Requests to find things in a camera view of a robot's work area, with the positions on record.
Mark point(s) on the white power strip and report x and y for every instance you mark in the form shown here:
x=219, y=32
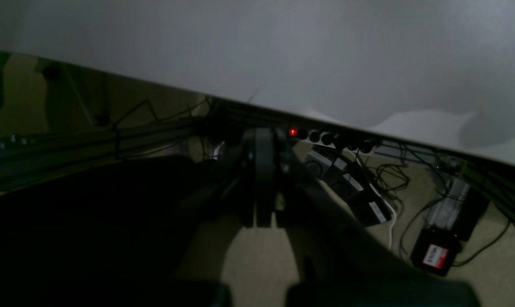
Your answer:
x=361, y=144

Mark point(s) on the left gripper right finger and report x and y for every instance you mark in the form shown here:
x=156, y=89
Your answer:
x=341, y=264

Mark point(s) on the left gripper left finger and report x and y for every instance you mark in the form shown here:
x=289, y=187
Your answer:
x=116, y=235

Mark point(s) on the black power adapter brick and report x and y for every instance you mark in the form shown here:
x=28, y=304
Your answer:
x=435, y=251

